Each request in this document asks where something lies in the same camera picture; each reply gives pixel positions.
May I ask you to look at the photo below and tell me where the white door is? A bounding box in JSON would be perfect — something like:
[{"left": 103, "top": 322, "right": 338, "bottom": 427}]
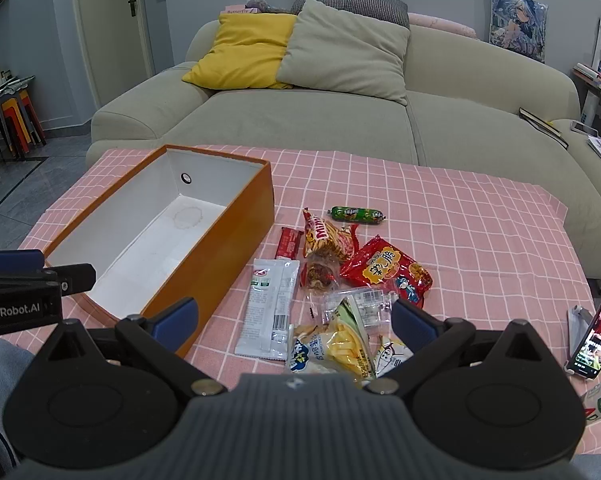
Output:
[{"left": 70, "top": 0, "right": 156, "bottom": 126}]

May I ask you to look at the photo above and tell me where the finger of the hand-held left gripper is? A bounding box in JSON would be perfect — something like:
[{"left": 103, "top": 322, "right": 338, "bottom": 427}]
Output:
[
  {"left": 0, "top": 247, "right": 46, "bottom": 274},
  {"left": 43, "top": 262, "right": 97, "bottom": 297}
]

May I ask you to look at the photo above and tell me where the red bar packet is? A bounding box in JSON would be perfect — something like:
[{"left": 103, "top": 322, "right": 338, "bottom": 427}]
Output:
[{"left": 276, "top": 226, "right": 303, "bottom": 261}]

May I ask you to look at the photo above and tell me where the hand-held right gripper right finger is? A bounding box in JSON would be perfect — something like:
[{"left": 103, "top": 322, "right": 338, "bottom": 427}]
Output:
[{"left": 365, "top": 299, "right": 563, "bottom": 396}]

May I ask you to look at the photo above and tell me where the clear packet with barcode label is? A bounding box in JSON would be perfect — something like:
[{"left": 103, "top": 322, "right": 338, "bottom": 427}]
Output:
[{"left": 307, "top": 287, "right": 398, "bottom": 333}]

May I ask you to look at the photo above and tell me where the black book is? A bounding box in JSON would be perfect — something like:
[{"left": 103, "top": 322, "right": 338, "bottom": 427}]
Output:
[{"left": 519, "top": 107, "right": 569, "bottom": 149}]

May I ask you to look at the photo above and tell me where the white phone stand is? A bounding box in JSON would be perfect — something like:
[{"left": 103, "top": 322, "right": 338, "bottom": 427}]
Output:
[{"left": 566, "top": 305, "right": 595, "bottom": 376}]

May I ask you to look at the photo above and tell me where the printed cartoon pillow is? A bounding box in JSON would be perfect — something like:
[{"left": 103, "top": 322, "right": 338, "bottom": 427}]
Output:
[{"left": 489, "top": 0, "right": 549, "bottom": 64}]

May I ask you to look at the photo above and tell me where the clear packet of brown snack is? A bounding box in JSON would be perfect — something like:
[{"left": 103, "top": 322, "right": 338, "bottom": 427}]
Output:
[{"left": 300, "top": 255, "right": 342, "bottom": 293}]

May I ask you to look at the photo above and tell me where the houndstooth pillow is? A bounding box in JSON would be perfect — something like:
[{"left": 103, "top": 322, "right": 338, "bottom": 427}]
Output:
[{"left": 290, "top": 0, "right": 410, "bottom": 28}]

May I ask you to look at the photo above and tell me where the red cartoon snack bag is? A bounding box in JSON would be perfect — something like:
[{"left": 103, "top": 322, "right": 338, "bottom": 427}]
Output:
[{"left": 339, "top": 235, "right": 433, "bottom": 309}]

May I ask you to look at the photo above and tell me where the grey plush toy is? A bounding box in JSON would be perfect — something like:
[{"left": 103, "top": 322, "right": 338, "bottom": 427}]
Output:
[{"left": 245, "top": 0, "right": 294, "bottom": 15}]

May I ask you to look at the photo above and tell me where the pink blanket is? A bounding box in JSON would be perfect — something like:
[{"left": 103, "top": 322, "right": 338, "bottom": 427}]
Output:
[{"left": 407, "top": 11, "right": 478, "bottom": 40}]

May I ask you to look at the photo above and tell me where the yellow pillow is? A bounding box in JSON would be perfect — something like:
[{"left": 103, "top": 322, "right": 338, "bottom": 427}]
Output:
[{"left": 182, "top": 11, "right": 298, "bottom": 90}]

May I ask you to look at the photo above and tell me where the orange cardboard box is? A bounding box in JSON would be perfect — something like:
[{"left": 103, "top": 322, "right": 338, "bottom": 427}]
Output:
[{"left": 44, "top": 144, "right": 275, "bottom": 359}]

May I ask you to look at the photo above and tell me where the beige pillow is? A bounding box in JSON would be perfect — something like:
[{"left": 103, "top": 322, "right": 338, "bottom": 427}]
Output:
[{"left": 276, "top": 0, "right": 411, "bottom": 107}]

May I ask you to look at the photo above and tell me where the green white cake packet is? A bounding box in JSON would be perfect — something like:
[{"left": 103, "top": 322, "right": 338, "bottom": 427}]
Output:
[{"left": 330, "top": 296, "right": 381, "bottom": 341}]

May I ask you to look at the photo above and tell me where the black smartphone with lit screen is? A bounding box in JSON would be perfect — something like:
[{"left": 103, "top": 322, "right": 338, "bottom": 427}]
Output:
[{"left": 565, "top": 272, "right": 601, "bottom": 380}]

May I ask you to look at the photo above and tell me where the stack of colourful stools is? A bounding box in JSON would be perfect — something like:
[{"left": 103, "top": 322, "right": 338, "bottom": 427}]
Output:
[{"left": 0, "top": 91, "right": 47, "bottom": 157}]

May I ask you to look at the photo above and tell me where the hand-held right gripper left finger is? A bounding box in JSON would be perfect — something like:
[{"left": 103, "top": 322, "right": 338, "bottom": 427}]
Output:
[{"left": 30, "top": 297, "right": 227, "bottom": 397}]

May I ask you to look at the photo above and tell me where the person's leg in jeans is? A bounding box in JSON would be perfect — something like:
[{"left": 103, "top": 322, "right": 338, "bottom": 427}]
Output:
[{"left": 0, "top": 337, "right": 36, "bottom": 480}]

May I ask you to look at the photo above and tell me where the yellow chips bag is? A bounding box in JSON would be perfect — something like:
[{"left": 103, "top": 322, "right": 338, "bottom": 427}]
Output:
[{"left": 286, "top": 321, "right": 378, "bottom": 381}]

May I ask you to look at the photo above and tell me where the yellow red stick snack bag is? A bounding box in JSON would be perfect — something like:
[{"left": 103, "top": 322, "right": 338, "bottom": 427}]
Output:
[{"left": 301, "top": 207, "right": 359, "bottom": 263}]

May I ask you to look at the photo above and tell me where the green sausage stick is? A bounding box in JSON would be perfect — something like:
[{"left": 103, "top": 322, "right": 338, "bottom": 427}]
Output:
[{"left": 329, "top": 205, "right": 387, "bottom": 224}]

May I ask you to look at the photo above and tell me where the white cartoon packet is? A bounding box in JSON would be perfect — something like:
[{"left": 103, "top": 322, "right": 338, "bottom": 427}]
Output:
[{"left": 373, "top": 336, "right": 415, "bottom": 378}]

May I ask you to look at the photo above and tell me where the white long packet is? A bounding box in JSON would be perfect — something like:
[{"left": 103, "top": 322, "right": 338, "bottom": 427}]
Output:
[{"left": 234, "top": 258, "right": 301, "bottom": 361}]

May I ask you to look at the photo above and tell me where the beige sofa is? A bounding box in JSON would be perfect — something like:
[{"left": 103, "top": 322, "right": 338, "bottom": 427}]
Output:
[{"left": 89, "top": 0, "right": 601, "bottom": 281}]

